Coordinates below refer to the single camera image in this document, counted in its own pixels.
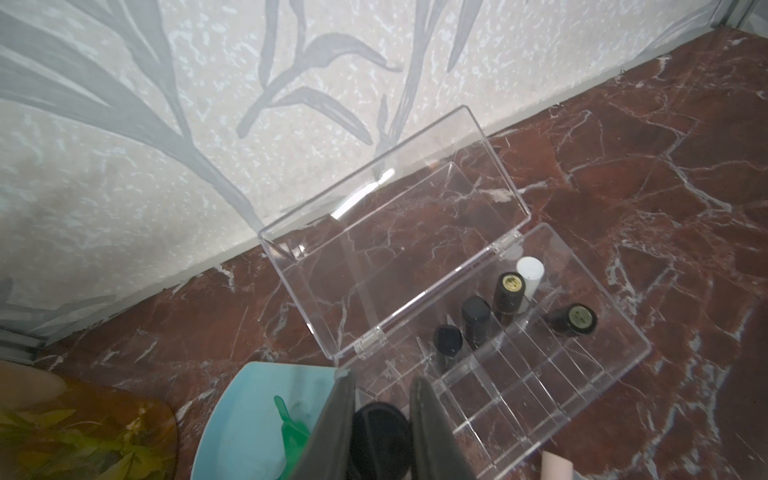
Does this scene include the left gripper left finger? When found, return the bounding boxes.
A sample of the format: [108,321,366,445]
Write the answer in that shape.
[289,371,356,480]

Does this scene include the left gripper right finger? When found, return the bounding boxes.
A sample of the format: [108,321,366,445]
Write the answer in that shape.
[409,377,476,480]

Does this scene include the black lipstick tube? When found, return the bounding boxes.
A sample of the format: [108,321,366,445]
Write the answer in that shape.
[347,402,413,480]
[492,271,525,327]
[433,324,464,373]
[461,295,492,348]

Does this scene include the rose gold lipstick tube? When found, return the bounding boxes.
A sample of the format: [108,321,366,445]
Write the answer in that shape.
[539,451,574,480]

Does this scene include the white lipstick tube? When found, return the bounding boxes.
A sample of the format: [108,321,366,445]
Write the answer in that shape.
[516,256,545,300]

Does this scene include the clear acrylic lipstick organizer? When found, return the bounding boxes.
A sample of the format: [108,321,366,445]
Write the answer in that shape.
[259,106,651,479]

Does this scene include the green toy rake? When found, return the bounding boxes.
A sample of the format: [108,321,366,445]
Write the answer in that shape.
[273,395,311,480]

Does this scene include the teal toy shovel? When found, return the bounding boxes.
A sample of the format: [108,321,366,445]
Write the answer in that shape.
[191,362,335,479]

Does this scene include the artificial flowers in yellow vase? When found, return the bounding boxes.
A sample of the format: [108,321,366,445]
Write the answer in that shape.
[1,361,178,479]

